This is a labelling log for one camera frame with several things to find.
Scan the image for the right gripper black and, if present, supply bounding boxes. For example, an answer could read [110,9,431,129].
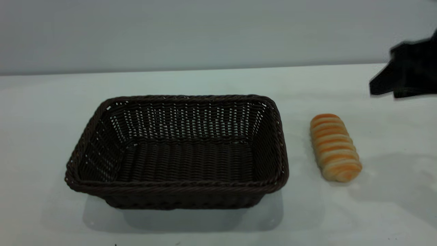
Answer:
[369,29,437,99]

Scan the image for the dark brown woven wicker basket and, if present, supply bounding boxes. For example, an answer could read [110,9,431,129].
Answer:
[64,95,290,210]

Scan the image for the striped golden bread roll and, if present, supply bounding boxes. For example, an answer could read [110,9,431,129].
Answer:
[310,113,363,182]

